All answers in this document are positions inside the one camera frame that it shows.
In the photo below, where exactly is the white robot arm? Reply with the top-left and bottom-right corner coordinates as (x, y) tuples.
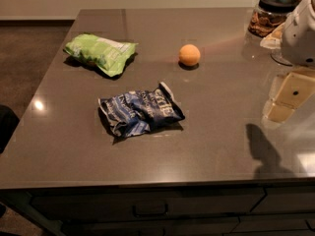
(260, 0), (315, 123)

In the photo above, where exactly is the clear glass bowl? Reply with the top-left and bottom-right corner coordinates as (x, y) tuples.
(260, 24), (291, 66)

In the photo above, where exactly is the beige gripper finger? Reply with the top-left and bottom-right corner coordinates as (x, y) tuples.
(263, 70), (315, 123)

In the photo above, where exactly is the dark cabinet drawer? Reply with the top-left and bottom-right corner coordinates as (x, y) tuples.
(31, 188), (264, 220)

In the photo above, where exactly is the orange fruit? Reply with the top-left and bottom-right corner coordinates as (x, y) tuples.
(179, 44), (201, 66)

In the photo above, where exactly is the black drawer handle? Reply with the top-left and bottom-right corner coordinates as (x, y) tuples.
(132, 204), (169, 218)

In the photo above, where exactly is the green chip bag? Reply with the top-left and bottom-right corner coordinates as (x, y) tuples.
(64, 33), (137, 78)

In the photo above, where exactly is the blue chip bag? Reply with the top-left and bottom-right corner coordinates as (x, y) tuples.
(98, 82), (185, 139)

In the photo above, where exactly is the glass jar with black lid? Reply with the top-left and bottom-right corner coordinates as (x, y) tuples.
(248, 0), (297, 37)

